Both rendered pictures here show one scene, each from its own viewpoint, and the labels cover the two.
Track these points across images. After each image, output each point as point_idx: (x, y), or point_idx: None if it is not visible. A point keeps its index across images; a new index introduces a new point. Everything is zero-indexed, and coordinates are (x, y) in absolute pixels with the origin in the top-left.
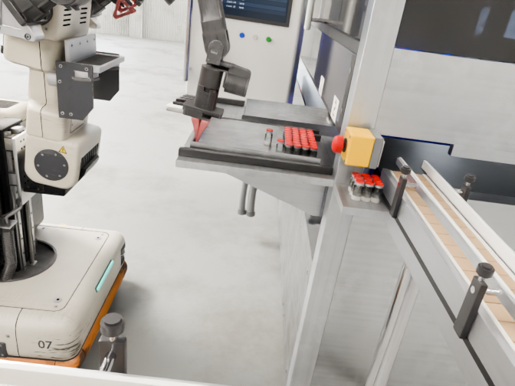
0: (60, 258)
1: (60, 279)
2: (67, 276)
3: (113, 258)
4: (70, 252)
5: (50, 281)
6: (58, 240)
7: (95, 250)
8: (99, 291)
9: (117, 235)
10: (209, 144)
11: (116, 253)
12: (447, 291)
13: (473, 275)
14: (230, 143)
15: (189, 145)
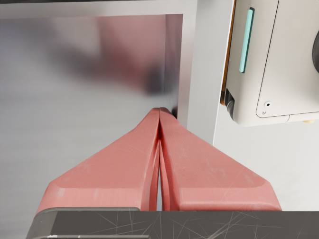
0: (306, 52)
1: (302, 8)
2: (295, 16)
3: (240, 78)
4: (296, 68)
5: (314, 2)
6: (314, 86)
7: (267, 80)
8: (246, 14)
9: (245, 117)
10: (19, 2)
11: (239, 89)
12: None
13: None
14: (10, 208)
15: (191, 113)
